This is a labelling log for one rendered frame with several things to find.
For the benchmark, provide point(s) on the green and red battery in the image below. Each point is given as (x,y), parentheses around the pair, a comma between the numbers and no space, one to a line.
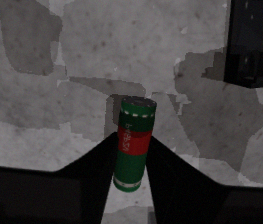
(135,127)

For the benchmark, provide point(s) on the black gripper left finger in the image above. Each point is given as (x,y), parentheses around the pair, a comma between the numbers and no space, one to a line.
(76,194)

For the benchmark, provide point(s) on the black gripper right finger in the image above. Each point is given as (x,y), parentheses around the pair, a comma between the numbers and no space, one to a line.
(183,195)

